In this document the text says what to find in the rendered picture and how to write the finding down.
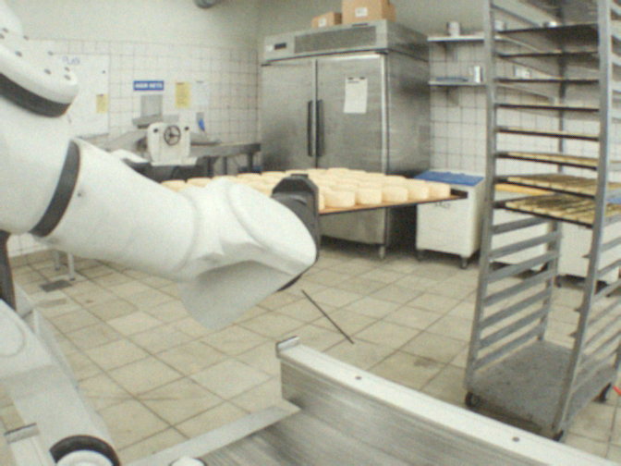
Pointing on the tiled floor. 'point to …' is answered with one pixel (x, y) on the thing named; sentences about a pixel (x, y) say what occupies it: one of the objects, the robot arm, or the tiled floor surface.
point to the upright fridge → (273, 50)
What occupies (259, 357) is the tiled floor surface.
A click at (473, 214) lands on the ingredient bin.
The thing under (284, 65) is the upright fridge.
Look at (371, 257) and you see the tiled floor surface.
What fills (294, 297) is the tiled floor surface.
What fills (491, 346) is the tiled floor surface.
